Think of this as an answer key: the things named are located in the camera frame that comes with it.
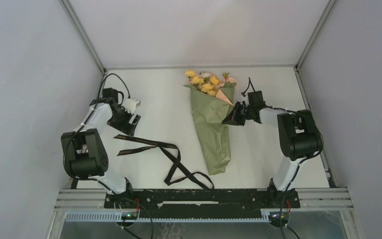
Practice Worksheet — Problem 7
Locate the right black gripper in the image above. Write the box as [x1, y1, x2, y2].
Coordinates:
[222, 101, 254, 126]

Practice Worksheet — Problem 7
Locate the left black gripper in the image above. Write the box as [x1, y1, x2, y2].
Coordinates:
[107, 105, 141, 137]

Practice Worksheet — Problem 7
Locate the yellow flower stem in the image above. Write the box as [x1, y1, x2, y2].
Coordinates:
[185, 70, 221, 97]

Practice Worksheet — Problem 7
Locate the black ribbon strap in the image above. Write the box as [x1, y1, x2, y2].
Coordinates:
[113, 133, 215, 191]

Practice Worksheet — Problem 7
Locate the white pink flower stem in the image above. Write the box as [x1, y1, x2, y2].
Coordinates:
[199, 72, 212, 84]

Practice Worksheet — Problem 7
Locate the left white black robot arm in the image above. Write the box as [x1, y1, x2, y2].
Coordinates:
[61, 88, 141, 208]

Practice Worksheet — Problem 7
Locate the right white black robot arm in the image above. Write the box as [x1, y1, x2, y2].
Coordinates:
[222, 91, 323, 207]

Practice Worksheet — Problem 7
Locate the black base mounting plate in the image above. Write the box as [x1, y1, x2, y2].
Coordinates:
[103, 189, 300, 218]

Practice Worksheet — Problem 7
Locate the aluminium frame rail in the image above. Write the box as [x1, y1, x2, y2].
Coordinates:
[55, 188, 354, 211]

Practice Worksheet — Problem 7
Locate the white slotted cable duct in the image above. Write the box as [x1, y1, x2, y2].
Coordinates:
[65, 211, 279, 223]

